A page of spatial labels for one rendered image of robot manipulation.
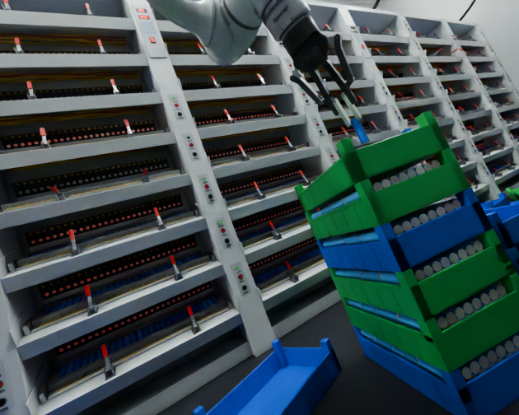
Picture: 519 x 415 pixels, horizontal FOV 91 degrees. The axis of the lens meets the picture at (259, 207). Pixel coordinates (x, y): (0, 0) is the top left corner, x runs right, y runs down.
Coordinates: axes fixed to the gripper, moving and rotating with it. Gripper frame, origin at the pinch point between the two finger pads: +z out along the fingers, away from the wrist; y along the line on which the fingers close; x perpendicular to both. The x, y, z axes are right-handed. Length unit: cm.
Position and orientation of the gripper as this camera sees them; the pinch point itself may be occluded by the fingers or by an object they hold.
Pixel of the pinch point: (346, 109)
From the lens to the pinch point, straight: 65.2
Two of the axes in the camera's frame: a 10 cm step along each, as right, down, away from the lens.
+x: 3.8, -5.0, 7.8
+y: 7.0, -4.0, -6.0
